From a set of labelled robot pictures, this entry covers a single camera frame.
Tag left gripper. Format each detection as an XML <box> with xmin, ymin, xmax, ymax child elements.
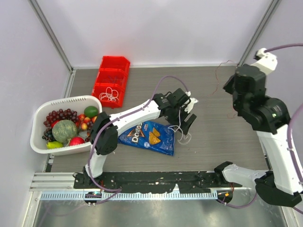
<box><xmin>166</xmin><ymin>105</ymin><xmax>196</xmax><ymax>134</ymax></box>

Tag white cable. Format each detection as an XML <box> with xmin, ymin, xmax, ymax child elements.
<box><xmin>168</xmin><ymin>106</ymin><xmax>192</xmax><ymax>145</ymax></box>
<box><xmin>98</xmin><ymin>87</ymin><xmax>120</xmax><ymax>102</ymax></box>

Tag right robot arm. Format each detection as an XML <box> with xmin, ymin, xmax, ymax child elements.
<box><xmin>214</xmin><ymin>64</ymin><xmax>303</xmax><ymax>208</ymax></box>

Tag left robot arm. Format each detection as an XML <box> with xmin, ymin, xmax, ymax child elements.
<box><xmin>83</xmin><ymin>88</ymin><xmax>198</xmax><ymax>189</ymax></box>

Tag blue Doritos chip bag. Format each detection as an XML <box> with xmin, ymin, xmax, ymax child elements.
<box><xmin>118</xmin><ymin>121</ymin><xmax>175</xmax><ymax>156</ymax></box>

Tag red plastic bin rack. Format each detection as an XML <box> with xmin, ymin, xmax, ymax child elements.
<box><xmin>91</xmin><ymin>56</ymin><xmax>130</xmax><ymax>109</ymax></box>

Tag green avocado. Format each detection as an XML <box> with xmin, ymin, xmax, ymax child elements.
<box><xmin>84</xmin><ymin>106</ymin><xmax>99</xmax><ymax>118</ymax></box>

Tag red-yellow peaches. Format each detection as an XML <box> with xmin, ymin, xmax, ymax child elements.
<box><xmin>76</xmin><ymin>114</ymin><xmax>97</xmax><ymax>131</ymax></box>

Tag white fruit basket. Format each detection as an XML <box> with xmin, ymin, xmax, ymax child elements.
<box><xmin>30</xmin><ymin>95</ymin><xmax>102</xmax><ymax>156</ymax></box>

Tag red apple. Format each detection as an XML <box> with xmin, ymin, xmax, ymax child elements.
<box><xmin>69</xmin><ymin>137</ymin><xmax>85</xmax><ymax>146</ymax></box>

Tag purple grape bunch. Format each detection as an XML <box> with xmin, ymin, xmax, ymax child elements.
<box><xmin>43</xmin><ymin>108</ymin><xmax>79</xmax><ymax>128</ymax></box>

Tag green melon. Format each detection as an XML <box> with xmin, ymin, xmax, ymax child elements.
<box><xmin>52</xmin><ymin>120</ymin><xmax>78</xmax><ymax>143</ymax></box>

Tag yellow-green pear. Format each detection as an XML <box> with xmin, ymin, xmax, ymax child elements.
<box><xmin>46</xmin><ymin>141</ymin><xmax>63</xmax><ymax>149</ymax></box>

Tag dark grape bunch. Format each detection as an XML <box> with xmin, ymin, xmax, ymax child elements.
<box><xmin>42</xmin><ymin>128</ymin><xmax>55</xmax><ymax>142</ymax></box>

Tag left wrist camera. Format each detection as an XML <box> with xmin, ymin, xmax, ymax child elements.
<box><xmin>184</xmin><ymin>91</ymin><xmax>199</xmax><ymax>113</ymax></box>

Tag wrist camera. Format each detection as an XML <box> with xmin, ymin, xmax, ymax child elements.
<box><xmin>251</xmin><ymin>48</ymin><xmax>277</xmax><ymax>75</ymax></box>
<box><xmin>184</xmin><ymin>91</ymin><xmax>199</xmax><ymax>113</ymax></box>

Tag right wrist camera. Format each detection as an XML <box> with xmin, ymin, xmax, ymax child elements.
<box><xmin>251</xmin><ymin>48</ymin><xmax>277</xmax><ymax>75</ymax></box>

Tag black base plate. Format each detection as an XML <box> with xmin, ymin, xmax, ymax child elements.
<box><xmin>73</xmin><ymin>170</ymin><xmax>243</xmax><ymax>193</ymax></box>

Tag slotted cable duct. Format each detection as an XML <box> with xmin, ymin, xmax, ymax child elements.
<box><xmin>40</xmin><ymin>190</ymin><xmax>218</xmax><ymax>201</ymax></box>

